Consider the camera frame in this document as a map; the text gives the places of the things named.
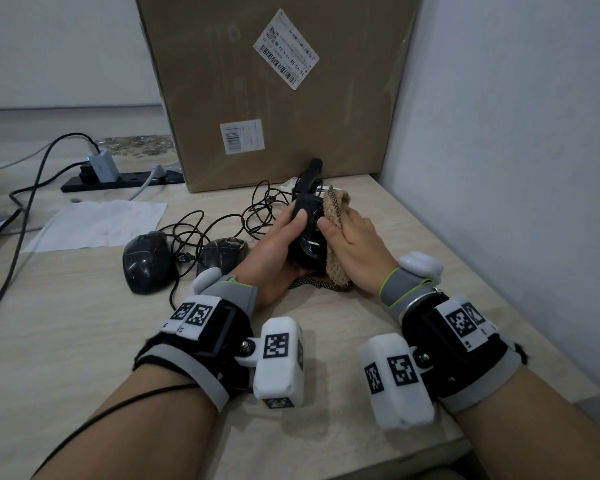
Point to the white charger adapter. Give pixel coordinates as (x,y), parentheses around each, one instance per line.
(103,165)

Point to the person's left hand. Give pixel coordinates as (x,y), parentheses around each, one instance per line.
(265,264)

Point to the person's right hand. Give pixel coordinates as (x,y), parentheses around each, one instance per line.
(362,254)

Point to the beige woven cloth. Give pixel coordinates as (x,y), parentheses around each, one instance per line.
(336,204)

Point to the large brown cardboard box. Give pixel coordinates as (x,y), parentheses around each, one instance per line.
(290,94)

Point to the person's right forearm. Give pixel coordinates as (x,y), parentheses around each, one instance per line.
(535,424)

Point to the person's left forearm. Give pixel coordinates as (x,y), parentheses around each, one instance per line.
(130,434)

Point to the white wrist tracker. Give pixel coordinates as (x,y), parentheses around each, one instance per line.
(420,264)
(207,279)

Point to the black right wrist mount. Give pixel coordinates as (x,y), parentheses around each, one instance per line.
(455,354)

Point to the white tissue paper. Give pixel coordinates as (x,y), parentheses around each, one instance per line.
(97,224)

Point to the small white box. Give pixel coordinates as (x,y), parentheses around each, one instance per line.
(294,185)

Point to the grey left wristband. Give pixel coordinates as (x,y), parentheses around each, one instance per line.
(237,292)

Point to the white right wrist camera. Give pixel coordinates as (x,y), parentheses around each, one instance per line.
(397,379)

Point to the grey wristband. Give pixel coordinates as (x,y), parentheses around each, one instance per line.
(237,292)
(405,289)

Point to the person's right thumb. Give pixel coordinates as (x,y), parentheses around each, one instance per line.
(327,227)

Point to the black wrist mount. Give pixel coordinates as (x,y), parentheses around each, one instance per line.
(455,354)
(212,339)

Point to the black stick-shaped device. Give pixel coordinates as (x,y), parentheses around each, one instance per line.
(311,174)

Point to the pile of small metal pieces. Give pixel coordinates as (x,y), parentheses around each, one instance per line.
(137,145)

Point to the black power strip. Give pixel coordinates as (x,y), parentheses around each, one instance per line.
(125,180)

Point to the white right wrist tracker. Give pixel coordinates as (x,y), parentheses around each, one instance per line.
(420,264)

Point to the person's left thumb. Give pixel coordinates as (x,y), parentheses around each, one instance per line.
(293,220)

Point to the black power plug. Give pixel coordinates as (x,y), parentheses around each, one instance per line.
(87,173)

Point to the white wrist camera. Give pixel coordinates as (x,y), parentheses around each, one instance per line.
(279,364)
(397,379)

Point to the white left wrist tracker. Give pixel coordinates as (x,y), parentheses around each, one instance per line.
(207,279)

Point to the grey right wristband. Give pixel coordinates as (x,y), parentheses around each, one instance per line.
(405,289)

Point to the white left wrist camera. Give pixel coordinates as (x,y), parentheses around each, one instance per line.
(279,364)

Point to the black left wrist mount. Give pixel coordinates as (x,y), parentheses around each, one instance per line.
(212,339)

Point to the large glossy black computer mouse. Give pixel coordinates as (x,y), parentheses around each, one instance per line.
(147,264)

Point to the small glossy black computer mouse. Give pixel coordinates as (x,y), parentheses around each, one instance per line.
(222,254)

